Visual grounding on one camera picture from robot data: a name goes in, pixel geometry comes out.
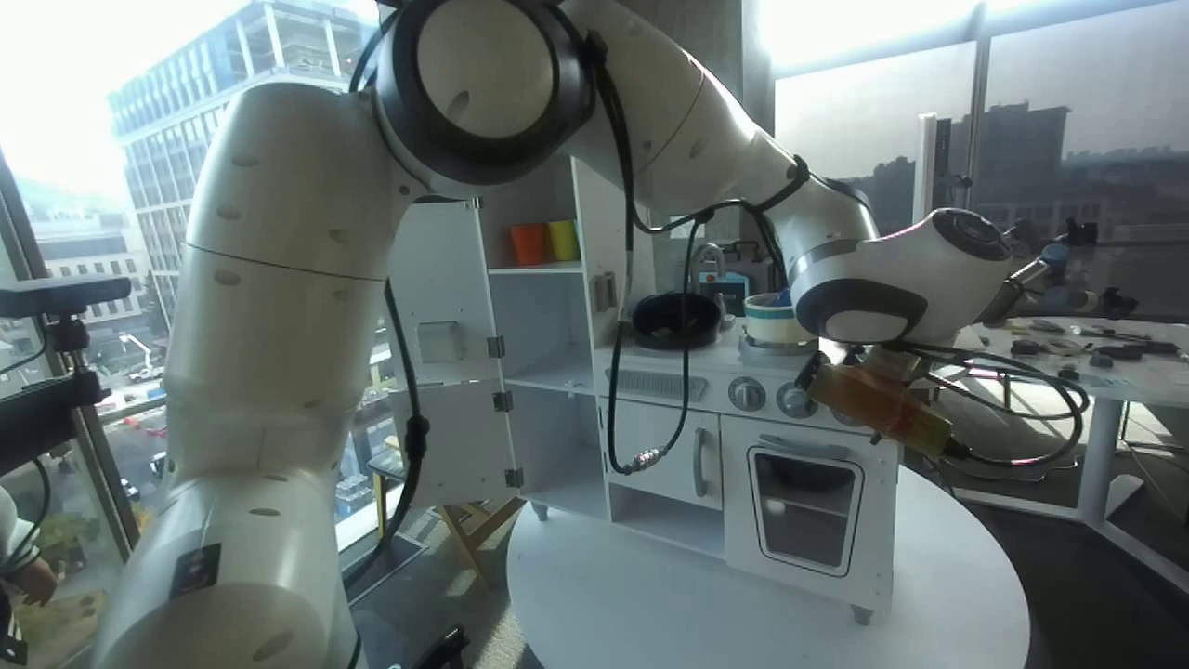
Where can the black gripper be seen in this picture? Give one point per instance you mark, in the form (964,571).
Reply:
(880,358)

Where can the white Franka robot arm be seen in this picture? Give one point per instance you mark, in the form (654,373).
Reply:
(283,309)

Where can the silver stove knob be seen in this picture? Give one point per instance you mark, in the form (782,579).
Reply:
(749,397)
(796,400)

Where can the white bowl blue rim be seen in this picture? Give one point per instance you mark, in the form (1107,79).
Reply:
(771,326)

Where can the black cooking pot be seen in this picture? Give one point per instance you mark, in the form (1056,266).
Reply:
(672,322)

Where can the white oven door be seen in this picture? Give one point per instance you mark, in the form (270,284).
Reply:
(743,520)

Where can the small white cabinet door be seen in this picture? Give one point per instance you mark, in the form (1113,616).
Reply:
(654,452)

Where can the small dark tool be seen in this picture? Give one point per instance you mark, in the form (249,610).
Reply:
(1114,353)
(1031,352)

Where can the dark tool with blue tip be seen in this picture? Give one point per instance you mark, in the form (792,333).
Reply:
(1040,273)

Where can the white toy kitchen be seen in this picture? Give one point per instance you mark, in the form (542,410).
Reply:
(563,460)

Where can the yellow cup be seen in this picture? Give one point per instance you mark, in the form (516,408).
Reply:
(563,244)

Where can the orange cup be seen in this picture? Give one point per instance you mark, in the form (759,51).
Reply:
(530,248)

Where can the wooden stand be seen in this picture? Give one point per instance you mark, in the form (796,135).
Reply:
(476,527)

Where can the tall white kitchen door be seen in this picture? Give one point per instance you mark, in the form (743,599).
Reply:
(438,273)

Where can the white pedestal side table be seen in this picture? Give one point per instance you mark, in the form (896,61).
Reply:
(1098,449)

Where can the black camera on tripod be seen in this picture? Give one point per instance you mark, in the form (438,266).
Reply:
(59,296)

